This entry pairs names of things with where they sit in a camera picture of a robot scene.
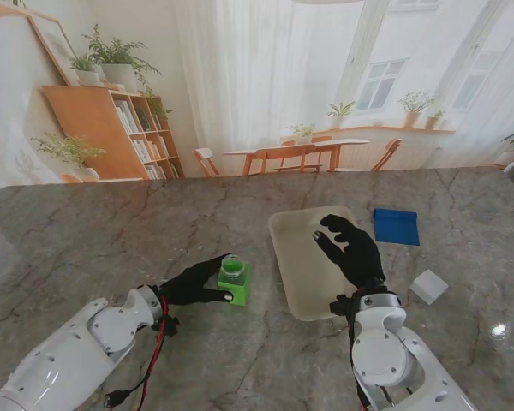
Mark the wooden slat back chair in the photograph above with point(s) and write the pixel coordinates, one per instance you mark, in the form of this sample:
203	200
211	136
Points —
282	150

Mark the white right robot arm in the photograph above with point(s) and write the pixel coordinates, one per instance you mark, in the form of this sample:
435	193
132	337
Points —
390	351

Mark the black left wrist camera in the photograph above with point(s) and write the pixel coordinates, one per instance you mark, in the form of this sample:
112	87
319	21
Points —
169	325

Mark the leafy potted plant beside bookshelf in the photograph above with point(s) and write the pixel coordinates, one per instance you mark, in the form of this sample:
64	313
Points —
68	150

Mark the white seat wooden chair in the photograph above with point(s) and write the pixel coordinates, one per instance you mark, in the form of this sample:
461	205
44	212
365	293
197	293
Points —
203	155

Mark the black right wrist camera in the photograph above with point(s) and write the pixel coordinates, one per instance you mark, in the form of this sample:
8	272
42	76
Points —
340	305

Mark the small table plant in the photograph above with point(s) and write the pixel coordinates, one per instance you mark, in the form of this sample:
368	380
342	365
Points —
303	138

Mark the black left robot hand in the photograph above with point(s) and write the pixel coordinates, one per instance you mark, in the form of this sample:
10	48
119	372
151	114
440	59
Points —
188	287

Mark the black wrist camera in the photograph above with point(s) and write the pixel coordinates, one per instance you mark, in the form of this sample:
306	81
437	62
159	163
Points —
169	325
340	305

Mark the broad leaf windowsill plant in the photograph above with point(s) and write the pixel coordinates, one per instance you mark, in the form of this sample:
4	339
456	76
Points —
340	112

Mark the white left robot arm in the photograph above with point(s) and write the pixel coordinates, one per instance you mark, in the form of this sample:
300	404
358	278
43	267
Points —
81	355

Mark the white square jar lid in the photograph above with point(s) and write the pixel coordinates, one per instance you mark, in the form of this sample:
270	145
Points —
429	287

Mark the small windowsill plant orange pot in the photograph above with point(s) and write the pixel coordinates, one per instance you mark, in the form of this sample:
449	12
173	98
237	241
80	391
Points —
432	123

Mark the green square glass jar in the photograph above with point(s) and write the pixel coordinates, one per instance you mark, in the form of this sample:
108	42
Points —
235	287

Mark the blue plastic scraper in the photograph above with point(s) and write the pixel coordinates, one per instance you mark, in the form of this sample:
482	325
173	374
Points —
396	227

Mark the large potted plant white pot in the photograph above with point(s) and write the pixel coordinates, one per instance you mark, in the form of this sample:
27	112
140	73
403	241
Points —
117	76

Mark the wooden picture frame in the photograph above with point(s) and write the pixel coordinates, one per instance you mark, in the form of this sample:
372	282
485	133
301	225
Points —
53	47

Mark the wooden bookshelf with books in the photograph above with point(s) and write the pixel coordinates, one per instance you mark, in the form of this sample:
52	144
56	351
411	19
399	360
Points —
90	128

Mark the white wooden dining table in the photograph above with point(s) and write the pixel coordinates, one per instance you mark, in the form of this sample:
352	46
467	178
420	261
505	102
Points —
325	142

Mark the small potted plant white pot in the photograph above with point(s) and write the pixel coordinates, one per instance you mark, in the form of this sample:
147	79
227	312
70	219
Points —
87	78

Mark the tall windowsill plant orange pot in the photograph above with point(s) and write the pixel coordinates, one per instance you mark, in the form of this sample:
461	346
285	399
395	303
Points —
412	117

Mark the translucent plastic baking tray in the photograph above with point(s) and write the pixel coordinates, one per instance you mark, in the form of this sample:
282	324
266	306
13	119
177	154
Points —
300	274

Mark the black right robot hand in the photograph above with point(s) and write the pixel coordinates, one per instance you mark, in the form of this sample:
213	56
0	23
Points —
355	252

